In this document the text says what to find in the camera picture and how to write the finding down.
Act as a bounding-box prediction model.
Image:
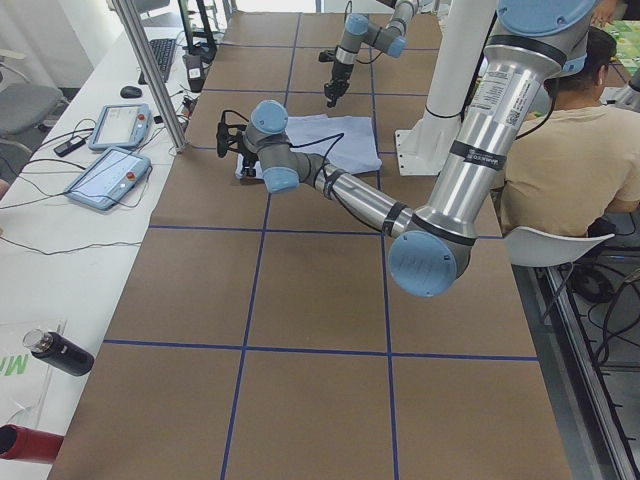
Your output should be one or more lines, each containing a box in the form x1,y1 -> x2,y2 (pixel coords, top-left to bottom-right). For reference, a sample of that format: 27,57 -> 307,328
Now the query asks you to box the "near blue teach pendant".
64,147 -> 151,211

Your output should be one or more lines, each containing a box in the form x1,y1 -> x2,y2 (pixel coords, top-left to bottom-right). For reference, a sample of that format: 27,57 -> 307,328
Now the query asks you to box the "black computer mouse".
120,85 -> 143,99

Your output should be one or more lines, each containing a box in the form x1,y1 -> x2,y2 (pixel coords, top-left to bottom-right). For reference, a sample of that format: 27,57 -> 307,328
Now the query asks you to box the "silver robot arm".
318,0 -> 426,108
216,1 -> 595,297

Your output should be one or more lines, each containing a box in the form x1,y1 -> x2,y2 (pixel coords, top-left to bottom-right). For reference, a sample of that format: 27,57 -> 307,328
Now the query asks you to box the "light blue striped shirt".
233,114 -> 384,180

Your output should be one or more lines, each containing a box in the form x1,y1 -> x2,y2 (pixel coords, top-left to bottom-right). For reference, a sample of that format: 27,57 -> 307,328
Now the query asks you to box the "aluminium frame post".
113,0 -> 186,153

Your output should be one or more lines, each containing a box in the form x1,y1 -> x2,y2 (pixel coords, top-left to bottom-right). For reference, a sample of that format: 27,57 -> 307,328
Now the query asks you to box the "grey office chair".
1,49 -> 69,155

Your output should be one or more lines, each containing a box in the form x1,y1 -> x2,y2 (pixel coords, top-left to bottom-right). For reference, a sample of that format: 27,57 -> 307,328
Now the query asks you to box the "black keyboard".
149,38 -> 176,82

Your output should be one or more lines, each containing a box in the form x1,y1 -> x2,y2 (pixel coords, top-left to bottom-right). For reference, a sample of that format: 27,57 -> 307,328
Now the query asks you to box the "far blue teach pendant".
87,103 -> 152,151

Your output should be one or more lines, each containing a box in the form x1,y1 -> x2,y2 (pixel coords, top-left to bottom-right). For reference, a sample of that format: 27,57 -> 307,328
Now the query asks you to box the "person in beige shirt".
495,27 -> 639,237

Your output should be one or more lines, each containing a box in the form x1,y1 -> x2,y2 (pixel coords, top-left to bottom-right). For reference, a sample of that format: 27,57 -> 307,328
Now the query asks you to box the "white camera mast post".
395,0 -> 497,176

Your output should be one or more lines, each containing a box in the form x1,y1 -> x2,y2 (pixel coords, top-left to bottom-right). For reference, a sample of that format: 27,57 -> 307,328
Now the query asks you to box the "blue teach pendant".
87,103 -> 152,151
64,147 -> 151,211

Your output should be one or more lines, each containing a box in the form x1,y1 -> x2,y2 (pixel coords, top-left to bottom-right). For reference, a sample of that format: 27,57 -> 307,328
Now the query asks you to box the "red cylinder bottle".
1,424 -> 64,464

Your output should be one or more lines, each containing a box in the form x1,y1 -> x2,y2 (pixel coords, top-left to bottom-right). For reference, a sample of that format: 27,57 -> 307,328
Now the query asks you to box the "white chair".
503,225 -> 617,321

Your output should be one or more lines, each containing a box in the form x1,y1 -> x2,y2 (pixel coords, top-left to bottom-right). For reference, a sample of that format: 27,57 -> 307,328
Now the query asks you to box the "brown paper table cover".
51,13 -> 571,479

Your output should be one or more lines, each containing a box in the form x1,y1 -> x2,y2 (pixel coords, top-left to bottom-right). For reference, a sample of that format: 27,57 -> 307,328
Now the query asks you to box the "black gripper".
216,110 -> 258,178
318,49 -> 356,108

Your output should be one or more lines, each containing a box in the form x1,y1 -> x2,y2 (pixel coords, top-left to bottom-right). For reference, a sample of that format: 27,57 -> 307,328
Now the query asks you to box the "black water bottle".
23,329 -> 94,377

